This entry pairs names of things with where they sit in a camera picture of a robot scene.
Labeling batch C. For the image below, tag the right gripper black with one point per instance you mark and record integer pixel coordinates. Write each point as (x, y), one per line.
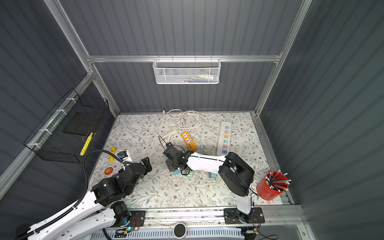
(169, 164)

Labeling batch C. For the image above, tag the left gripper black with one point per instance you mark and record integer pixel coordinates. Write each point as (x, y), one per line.
(147, 165)

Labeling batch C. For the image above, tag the blue power strip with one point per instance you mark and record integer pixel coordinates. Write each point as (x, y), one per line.
(176, 172)

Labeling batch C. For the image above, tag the teal plug adapter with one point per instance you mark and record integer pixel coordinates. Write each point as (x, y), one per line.
(212, 175)
(190, 174)

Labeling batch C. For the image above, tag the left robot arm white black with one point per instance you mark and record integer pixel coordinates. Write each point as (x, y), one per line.
(98, 207)

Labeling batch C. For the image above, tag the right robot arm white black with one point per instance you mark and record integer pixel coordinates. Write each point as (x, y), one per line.
(234, 171)

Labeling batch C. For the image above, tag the orange power strip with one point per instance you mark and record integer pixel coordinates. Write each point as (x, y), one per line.
(189, 141)

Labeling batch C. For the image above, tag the red round badge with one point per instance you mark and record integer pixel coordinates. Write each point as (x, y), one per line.
(109, 171)

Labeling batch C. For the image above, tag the yellow tube on mat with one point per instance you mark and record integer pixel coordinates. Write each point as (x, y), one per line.
(113, 151)

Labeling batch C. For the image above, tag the floral table mat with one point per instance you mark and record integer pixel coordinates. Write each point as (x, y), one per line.
(140, 135)

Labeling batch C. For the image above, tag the white power strip pastel sockets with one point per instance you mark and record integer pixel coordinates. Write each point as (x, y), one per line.
(224, 140)

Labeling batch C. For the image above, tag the yellow marker in basket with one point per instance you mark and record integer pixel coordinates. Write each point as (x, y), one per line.
(86, 144)

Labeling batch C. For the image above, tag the black round speaker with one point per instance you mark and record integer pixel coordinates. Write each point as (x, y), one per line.
(180, 230)

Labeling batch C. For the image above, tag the red pen cup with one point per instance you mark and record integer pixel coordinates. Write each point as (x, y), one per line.
(272, 185)

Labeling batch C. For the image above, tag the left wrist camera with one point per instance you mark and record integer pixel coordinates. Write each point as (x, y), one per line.
(125, 157)

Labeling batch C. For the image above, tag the black wire basket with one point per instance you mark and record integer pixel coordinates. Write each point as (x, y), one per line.
(62, 136)

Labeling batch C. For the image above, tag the white wire basket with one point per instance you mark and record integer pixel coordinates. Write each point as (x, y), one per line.
(187, 73)

